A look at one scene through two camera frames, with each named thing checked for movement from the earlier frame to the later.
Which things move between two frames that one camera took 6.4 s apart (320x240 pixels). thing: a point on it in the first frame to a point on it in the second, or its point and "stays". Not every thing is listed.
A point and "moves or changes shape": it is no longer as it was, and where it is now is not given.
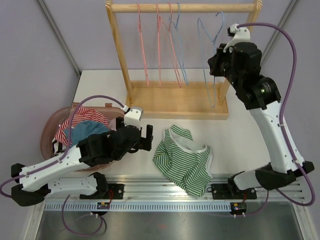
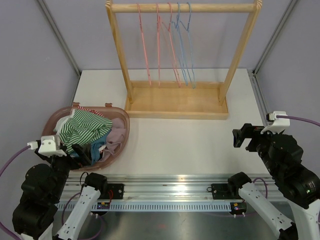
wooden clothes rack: [177, 100] stays
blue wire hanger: [199, 21] to [193, 86]
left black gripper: [145, 142] to [75, 164]
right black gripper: [215, 61] to [247, 130]
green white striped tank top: [183, 161] to [82, 128]
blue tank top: [83, 128] moves or changes shape
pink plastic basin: [111, 113] stays
